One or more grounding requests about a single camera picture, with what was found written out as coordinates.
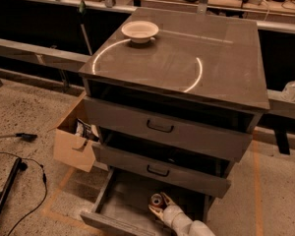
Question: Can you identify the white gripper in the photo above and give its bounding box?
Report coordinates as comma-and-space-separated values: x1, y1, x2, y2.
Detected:
148, 192, 190, 228

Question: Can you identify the red coke can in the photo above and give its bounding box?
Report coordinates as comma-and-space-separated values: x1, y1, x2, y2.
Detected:
149, 194, 164, 208

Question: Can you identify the grey drawer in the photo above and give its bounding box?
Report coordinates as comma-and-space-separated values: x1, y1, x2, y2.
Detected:
81, 168, 213, 236
84, 96, 252, 161
92, 131, 231, 198

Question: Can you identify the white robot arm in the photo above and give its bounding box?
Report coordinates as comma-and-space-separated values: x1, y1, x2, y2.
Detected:
148, 192, 215, 236

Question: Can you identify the grey bottom drawer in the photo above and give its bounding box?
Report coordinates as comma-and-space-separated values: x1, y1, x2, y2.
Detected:
81, 168, 213, 236

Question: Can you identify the grey top drawer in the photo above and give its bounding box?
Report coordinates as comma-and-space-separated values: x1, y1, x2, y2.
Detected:
84, 96, 252, 161

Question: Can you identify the grey drawer cabinet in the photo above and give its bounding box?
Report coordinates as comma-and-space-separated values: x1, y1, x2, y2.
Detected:
78, 7, 270, 236

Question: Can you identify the cardboard box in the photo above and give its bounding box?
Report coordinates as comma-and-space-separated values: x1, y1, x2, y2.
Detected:
53, 92, 108, 172

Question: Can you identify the black bar on floor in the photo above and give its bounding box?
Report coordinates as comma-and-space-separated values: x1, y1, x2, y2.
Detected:
0, 158, 23, 214

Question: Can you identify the black-tipped tool on floor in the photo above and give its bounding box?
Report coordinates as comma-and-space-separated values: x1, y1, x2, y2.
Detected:
0, 133, 37, 142

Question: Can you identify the clear plastic bottle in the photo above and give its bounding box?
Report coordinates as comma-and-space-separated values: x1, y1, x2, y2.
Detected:
282, 80, 295, 102

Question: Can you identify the white bowl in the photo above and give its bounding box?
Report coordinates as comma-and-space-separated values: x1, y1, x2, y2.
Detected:
121, 21, 159, 43

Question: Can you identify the black cable on floor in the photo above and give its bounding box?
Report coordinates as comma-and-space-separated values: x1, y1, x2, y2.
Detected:
0, 150, 49, 236

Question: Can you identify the green-handled stick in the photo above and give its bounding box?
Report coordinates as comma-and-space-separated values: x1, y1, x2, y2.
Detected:
78, 0, 92, 55

